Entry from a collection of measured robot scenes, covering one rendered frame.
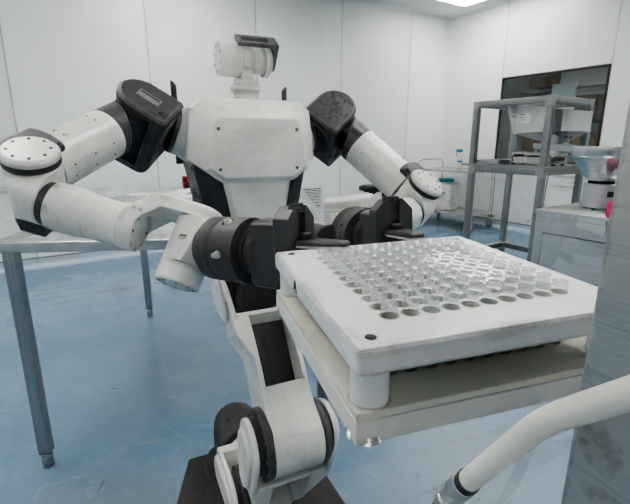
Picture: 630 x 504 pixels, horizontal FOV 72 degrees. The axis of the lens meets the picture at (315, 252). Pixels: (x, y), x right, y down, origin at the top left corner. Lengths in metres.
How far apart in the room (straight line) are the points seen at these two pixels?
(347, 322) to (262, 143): 0.64
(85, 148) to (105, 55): 4.09
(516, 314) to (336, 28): 5.76
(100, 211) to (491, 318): 0.53
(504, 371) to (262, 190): 0.67
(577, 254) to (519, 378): 2.59
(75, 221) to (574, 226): 2.65
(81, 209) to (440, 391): 0.53
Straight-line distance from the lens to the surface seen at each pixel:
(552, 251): 3.01
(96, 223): 0.68
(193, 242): 0.61
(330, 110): 1.04
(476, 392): 0.34
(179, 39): 5.09
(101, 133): 0.85
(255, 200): 0.93
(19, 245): 1.66
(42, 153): 0.74
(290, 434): 0.91
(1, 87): 4.80
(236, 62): 0.97
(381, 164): 1.00
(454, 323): 0.33
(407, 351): 0.29
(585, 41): 6.20
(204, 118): 0.90
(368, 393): 0.30
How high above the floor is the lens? 1.16
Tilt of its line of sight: 14 degrees down
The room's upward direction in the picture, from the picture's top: straight up
